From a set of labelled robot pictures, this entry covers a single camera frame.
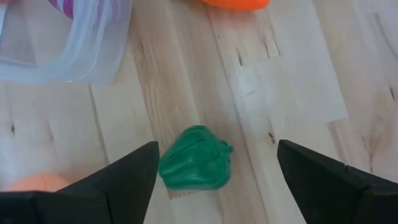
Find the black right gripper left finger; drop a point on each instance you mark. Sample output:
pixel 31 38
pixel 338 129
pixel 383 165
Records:
pixel 93 199

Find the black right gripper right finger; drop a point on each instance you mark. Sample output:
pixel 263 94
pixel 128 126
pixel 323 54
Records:
pixel 335 193

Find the dark green toy bell pepper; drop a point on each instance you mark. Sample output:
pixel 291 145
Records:
pixel 196 158

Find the clear plastic tupperware container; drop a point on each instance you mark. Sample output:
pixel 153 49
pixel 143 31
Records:
pixel 93 46

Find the pink orange toy peach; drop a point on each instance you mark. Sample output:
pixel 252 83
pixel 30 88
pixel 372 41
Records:
pixel 40 183

